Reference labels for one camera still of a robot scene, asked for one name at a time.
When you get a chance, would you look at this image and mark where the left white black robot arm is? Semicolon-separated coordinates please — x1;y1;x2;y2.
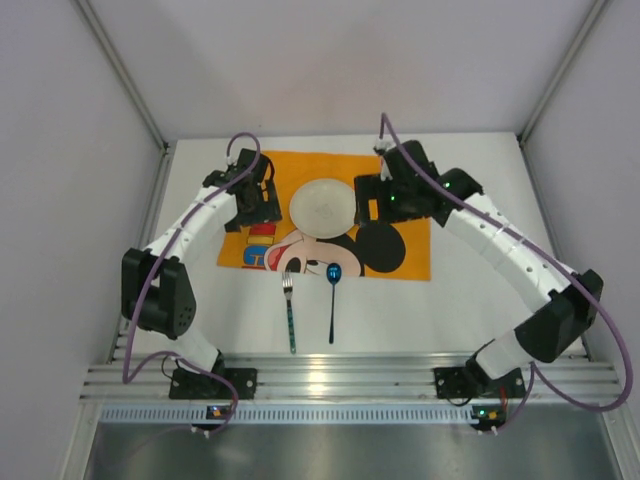
121;149;282;372

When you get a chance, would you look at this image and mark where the aluminium mounting rail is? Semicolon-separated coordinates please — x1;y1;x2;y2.
80;354;622;403

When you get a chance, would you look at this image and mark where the orange cartoon mouse cloth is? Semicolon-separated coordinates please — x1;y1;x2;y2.
217;151;431;281

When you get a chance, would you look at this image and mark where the perforated grey cable duct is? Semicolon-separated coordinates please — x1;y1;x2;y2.
100;403;506;427

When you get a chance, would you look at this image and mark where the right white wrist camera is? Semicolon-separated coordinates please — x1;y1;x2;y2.
374;139;392;181

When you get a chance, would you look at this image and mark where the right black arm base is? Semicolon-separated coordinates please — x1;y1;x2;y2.
433;366;526;405

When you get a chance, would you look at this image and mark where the blue metallic spoon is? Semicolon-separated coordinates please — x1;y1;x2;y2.
326;263;342;345

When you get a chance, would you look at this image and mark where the fork with teal handle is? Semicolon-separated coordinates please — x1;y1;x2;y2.
282;271;297;354

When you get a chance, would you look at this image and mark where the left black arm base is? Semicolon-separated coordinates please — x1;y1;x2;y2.
168;368;258;400

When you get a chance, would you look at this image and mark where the cream round plate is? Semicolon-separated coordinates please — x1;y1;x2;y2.
289;178;356;239

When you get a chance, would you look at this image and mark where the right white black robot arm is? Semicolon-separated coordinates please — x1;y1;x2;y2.
354;140;603;393

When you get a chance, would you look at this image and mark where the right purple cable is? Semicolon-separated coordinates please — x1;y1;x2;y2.
378;112;632;437

